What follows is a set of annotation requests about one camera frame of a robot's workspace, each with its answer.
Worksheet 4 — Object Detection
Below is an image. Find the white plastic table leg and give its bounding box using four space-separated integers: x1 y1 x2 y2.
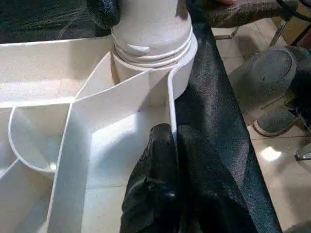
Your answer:
110 0 194 69

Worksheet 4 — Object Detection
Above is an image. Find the black metal stand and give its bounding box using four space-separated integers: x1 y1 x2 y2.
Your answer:
268 14 311 49

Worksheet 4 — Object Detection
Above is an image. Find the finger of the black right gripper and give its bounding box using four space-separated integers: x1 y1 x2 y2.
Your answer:
206 0 269 28

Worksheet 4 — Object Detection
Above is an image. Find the white plastic table top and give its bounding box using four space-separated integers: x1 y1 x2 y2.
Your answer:
0 36 198 233

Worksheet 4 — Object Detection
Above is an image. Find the person's grey shoe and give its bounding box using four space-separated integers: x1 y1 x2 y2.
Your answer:
252 103 309 137

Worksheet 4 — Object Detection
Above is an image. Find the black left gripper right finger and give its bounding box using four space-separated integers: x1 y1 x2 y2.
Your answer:
176 125 256 233

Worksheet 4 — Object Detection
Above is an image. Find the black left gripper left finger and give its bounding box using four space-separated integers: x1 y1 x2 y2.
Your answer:
120 123 182 233

